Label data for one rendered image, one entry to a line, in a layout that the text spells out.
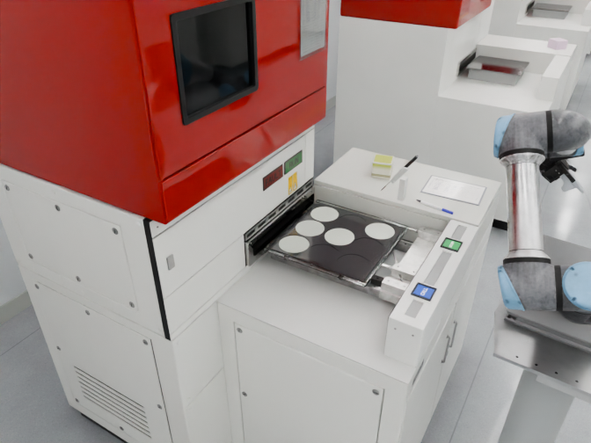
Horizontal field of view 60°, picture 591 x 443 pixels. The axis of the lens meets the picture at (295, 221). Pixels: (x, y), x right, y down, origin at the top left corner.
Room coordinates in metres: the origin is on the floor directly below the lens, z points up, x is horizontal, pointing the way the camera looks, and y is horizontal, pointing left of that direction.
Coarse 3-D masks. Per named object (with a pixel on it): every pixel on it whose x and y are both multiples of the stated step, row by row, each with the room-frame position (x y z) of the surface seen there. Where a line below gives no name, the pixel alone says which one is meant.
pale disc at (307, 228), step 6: (300, 222) 1.53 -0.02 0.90; (306, 222) 1.53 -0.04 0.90; (312, 222) 1.53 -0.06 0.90; (318, 222) 1.53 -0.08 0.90; (300, 228) 1.50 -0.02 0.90; (306, 228) 1.50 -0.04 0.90; (312, 228) 1.50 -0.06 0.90; (318, 228) 1.50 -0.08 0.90; (324, 228) 1.50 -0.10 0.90; (306, 234) 1.46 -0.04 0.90; (312, 234) 1.46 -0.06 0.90; (318, 234) 1.46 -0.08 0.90
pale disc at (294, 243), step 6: (282, 240) 1.42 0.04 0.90; (288, 240) 1.42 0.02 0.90; (294, 240) 1.42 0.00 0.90; (300, 240) 1.42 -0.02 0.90; (306, 240) 1.42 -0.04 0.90; (282, 246) 1.38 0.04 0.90; (288, 246) 1.38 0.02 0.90; (294, 246) 1.38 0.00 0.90; (300, 246) 1.38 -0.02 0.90; (306, 246) 1.38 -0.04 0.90; (294, 252) 1.35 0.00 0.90
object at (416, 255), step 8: (416, 240) 1.45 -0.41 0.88; (424, 240) 1.45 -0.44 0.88; (416, 248) 1.40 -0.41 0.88; (424, 248) 1.40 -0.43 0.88; (408, 256) 1.36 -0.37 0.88; (416, 256) 1.36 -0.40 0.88; (424, 256) 1.36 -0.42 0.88; (408, 264) 1.32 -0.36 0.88; (416, 264) 1.32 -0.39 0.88; (400, 280) 1.23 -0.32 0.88; (384, 296) 1.18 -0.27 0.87; (392, 296) 1.16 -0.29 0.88; (400, 296) 1.16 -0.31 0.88
